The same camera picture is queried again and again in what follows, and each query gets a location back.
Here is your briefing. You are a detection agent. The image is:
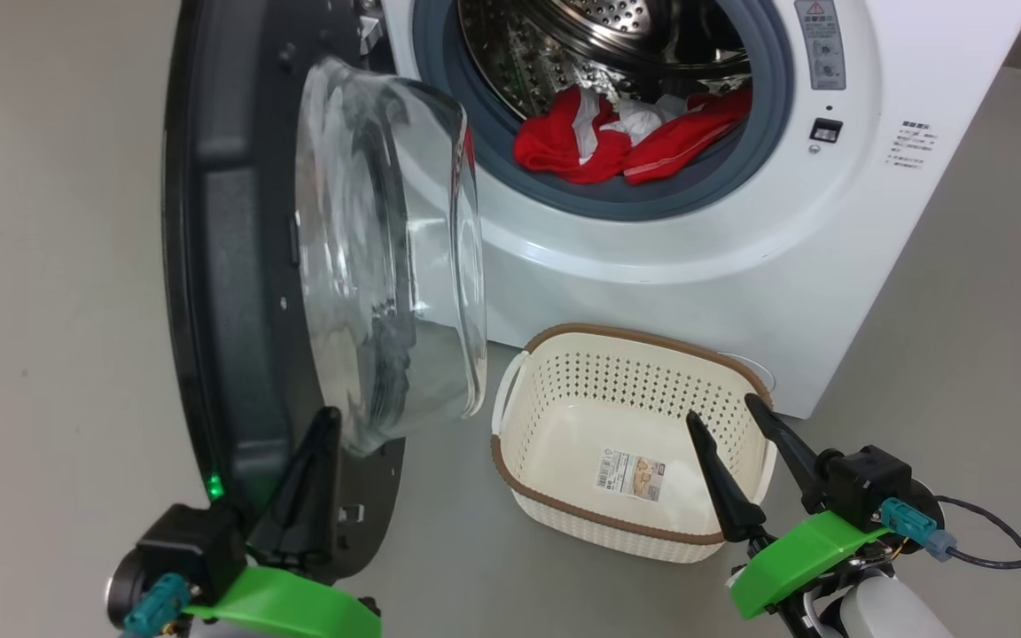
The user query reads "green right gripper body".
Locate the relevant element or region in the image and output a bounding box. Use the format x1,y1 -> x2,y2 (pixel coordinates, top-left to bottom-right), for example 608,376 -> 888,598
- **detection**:
726,510 -> 892,638

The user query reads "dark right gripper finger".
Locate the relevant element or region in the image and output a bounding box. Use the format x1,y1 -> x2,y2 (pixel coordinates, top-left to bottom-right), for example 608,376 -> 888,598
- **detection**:
685,409 -> 769,544
745,393 -> 831,516

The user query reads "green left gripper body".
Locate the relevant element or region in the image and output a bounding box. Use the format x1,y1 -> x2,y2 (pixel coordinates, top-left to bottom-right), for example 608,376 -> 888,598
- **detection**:
181,565 -> 382,638

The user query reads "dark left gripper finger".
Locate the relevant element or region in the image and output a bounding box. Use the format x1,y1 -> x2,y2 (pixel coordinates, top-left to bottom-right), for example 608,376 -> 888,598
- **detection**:
301,406 -> 343,569
248,408 -> 327,569

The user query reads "black round glass washer door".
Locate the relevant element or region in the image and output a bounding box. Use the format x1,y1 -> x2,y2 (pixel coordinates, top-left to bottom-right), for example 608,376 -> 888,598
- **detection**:
162,0 -> 489,586

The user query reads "red and white garment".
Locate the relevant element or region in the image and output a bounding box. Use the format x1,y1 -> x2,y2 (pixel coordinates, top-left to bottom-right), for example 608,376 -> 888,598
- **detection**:
513,84 -> 752,185

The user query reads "printed product label sticker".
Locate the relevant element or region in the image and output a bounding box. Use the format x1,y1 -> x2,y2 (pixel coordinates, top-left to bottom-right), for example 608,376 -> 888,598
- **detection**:
595,447 -> 666,502

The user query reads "cream perforated basket brown rim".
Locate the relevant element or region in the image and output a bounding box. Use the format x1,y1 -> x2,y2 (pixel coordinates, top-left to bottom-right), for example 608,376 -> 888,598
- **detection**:
490,323 -> 777,564

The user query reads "white front-load washing machine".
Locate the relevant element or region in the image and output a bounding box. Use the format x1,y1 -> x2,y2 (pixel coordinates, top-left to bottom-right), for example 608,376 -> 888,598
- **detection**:
378,0 -> 1021,419

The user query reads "perforated steel washer drum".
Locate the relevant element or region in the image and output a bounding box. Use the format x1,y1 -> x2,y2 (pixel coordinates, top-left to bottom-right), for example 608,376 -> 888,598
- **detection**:
457,0 -> 752,121

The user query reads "round white filter cover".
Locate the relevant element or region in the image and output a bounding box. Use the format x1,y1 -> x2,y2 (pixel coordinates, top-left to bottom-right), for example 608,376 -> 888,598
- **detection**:
723,353 -> 777,393

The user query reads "teal connector plug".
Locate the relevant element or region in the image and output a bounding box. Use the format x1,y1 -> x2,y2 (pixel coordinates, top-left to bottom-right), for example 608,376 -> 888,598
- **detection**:
880,496 -> 957,564
123,573 -> 194,638

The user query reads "grey warning label strip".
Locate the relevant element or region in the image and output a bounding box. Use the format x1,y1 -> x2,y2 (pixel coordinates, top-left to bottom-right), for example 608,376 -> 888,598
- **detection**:
794,0 -> 848,91

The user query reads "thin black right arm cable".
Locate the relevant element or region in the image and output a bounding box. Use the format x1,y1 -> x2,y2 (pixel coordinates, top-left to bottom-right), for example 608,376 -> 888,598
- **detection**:
934,494 -> 1021,638

